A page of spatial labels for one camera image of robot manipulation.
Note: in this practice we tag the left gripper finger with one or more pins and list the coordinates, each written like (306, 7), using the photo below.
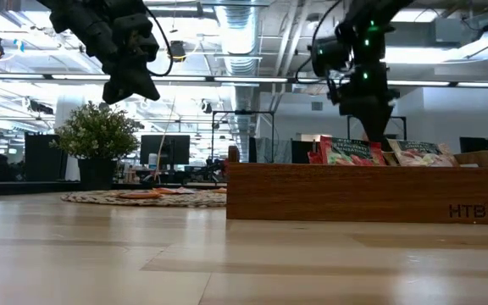
(140, 84)
(114, 89)

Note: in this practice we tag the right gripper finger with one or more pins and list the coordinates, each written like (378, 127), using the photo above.
(383, 125)
(369, 125)

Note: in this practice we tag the beige vanilla tea packet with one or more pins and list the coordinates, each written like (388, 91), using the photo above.
(422, 154)

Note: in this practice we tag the wooden tea organiser box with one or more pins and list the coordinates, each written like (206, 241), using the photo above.
(367, 195)

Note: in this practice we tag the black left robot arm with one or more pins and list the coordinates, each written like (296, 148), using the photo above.
(83, 21)

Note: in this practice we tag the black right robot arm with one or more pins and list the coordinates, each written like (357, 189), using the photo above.
(367, 17)

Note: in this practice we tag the orange peach tea packet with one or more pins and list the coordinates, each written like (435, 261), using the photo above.
(220, 190)
(140, 195)
(174, 190)

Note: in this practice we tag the green plant in black pot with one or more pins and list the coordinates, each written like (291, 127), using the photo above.
(95, 140)

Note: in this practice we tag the black computer monitor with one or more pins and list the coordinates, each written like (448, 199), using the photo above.
(165, 148)

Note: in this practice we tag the black room divider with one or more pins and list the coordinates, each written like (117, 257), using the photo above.
(299, 152)

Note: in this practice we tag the white bottle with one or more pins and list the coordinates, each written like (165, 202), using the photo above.
(153, 161)

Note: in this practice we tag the small black monitor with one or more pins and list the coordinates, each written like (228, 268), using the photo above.
(475, 146)

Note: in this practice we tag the long ceiling light strip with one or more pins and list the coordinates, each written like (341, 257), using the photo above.
(248, 79)

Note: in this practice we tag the black tripod device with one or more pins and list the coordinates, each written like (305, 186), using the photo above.
(212, 166)

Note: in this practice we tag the round woven placemat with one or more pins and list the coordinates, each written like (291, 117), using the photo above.
(100, 198)

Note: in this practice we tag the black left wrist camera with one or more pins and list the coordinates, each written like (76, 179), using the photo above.
(136, 36)

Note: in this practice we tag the silver ventilation duct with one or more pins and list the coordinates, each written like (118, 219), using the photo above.
(240, 25)

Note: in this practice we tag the black aluminium table frame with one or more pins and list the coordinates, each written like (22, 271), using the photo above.
(36, 186)

